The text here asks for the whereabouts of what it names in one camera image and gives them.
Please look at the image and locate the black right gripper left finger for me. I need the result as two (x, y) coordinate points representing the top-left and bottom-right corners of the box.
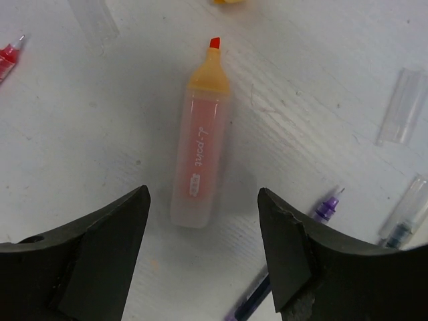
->
(1, 186), (150, 320)

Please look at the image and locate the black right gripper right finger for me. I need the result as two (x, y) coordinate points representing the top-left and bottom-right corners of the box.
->
(257, 188), (427, 320)

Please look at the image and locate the red gel pen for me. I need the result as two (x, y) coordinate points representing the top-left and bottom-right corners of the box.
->
(0, 35), (25, 83)

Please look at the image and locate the purple gel pen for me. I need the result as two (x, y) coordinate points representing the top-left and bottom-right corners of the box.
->
(222, 187), (347, 321)

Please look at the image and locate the black gel pen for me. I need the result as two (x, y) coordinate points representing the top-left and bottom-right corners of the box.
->
(379, 175), (427, 249)

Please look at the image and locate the clear pen cap right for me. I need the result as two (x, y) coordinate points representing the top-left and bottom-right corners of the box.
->
(376, 68), (427, 146)

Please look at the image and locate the clear pen cap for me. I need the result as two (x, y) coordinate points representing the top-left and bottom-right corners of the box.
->
(376, 68), (427, 146)
(68, 0), (119, 56)

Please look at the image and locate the pink highlighter uncapped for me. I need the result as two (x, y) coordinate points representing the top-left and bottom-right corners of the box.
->
(170, 37), (231, 228)

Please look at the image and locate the clear pen cap left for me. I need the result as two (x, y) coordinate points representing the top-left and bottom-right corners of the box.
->
(68, 0), (119, 56)

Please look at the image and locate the yellow cap left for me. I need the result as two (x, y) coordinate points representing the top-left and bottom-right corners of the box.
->
(212, 0), (245, 5)

